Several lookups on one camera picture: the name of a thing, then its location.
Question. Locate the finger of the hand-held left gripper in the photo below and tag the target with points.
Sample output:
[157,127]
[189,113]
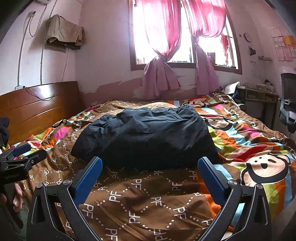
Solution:
[34,157]
[22,148]

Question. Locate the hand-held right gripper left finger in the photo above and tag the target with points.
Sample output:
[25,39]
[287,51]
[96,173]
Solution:
[87,180]

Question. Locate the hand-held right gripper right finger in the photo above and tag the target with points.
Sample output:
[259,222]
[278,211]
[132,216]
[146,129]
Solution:
[211,180]

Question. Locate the dark navy padded jacket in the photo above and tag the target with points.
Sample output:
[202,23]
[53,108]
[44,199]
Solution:
[148,139]

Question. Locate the khaki hanging clothes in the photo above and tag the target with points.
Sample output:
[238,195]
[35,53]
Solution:
[62,30]

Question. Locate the person's left hand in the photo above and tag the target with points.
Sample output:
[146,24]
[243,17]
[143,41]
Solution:
[18,197]

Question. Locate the dark cloth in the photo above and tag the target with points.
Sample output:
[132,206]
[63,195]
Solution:
[4,132]

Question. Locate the wooden bed headboard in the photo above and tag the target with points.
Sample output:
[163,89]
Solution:
[37,109]

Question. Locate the brown printed cartoon blanket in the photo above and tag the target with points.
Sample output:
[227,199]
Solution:
[138,204]

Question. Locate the white power socket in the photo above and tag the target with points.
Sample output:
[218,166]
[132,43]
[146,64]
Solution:
[19,87]

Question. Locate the white cloth bundle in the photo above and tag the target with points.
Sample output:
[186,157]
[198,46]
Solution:
[231,87]

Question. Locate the wooden desk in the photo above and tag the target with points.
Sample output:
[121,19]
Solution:
[261,97]

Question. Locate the black office chair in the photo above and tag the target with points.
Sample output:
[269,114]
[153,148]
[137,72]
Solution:
[288,102]

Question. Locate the pink curtain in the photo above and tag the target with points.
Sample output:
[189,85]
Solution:
[159,46]
[205,69]

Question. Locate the wooden framed window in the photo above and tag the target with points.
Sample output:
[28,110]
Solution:
[185,55]

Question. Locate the red hanging cloth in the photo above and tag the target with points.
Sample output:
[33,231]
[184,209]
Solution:
[224,49]

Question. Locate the white wall pipe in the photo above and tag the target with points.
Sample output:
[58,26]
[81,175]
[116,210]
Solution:
[21,51]
[42,53]

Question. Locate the small wall shelf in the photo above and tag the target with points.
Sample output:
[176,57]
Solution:
[265,58]

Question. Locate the black wall-mounted object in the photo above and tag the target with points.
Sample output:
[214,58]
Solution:
[252,51]

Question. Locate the round wall clock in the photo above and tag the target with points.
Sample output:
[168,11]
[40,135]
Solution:
[247,37]

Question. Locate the group of wall certificates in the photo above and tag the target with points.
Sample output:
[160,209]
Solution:
[283,46]

